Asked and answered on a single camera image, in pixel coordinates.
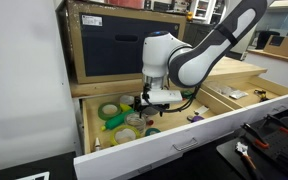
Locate small white glue bottle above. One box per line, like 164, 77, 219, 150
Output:
94, 137, 102, 153

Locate small teal tape roll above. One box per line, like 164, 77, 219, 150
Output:
144, 127, 162, 138

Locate silver antistatic bag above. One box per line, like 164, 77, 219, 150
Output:
229, 89, 249, 100

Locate purple tape measure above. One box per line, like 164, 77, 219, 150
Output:
186, 114, 205, 124

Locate yellow-green tape roll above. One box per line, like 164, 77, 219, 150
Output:
109, 125, 142, 147

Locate red sheet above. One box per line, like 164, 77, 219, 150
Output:
108, 0, 145, 10

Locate wooden drawer holding tape rolls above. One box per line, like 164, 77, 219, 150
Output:
73, 83, 248, 180

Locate black clamp with orange tip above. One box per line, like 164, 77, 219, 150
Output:
263, 113, 288, 136
240, 122, 270, 150

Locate black and yellow pliers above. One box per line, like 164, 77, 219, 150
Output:
253, 88, 270, 102

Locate dark green tape roll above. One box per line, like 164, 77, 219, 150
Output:
97, 101, 122, 122

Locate white flat frame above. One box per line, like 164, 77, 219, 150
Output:
17, 171, 50, 180

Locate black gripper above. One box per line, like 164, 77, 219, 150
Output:
133, 94, 170, 118

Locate small cardboard box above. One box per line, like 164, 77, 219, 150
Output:
263, 34, 288, 61

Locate white and yellow tape roll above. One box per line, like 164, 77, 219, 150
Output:
118, 94, 136, 108

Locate cardboard box with dark panel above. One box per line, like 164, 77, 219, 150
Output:
64, 0, 187, 85

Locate white tube with red cap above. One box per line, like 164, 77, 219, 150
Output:
144, 114, 155, 127

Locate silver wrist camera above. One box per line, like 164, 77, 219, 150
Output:
139, 89, 184, 106

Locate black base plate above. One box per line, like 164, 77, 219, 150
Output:
216, 114, 288, 180

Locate green plastic bottle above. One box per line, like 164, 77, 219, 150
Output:
99, 108, 137, 132

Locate white counter with wooden top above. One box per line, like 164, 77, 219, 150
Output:
243, 48, 288, 89

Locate white shelving unit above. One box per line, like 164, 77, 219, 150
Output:
189, 0, 232, 26

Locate clear masking tape roll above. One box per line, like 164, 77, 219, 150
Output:
124, 112, 147, 134

